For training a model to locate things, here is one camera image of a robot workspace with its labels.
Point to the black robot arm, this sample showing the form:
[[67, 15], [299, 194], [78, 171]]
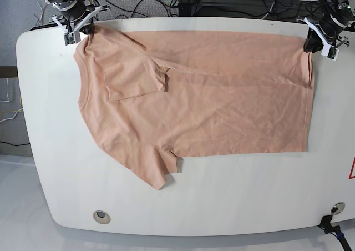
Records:
[[332, 6], [65, 5]]

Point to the red triangle warning sticker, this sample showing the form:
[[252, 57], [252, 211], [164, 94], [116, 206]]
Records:
[[351, 175]]

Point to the table cable grommet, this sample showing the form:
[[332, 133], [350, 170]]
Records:
[[101, 217], [338, 208]]

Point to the right table cable grommet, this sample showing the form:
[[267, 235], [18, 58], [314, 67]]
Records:
[[338, 208]]

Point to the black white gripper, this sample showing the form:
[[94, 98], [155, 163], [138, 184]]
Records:
[[325, 31], [79, 19]]

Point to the left table cable grommet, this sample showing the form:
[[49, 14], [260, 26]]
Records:
[[101, 217]]

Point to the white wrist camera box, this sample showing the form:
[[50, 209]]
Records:
[[330, 52], [71, 38]]

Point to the black clamp with cable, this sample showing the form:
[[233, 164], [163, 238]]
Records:
[[328, 228]]

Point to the black aluminium frame post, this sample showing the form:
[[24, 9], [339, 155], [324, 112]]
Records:
[[186, 8]]

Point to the peach pink T-shirt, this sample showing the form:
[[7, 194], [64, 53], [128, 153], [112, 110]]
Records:
[[150, 98]]

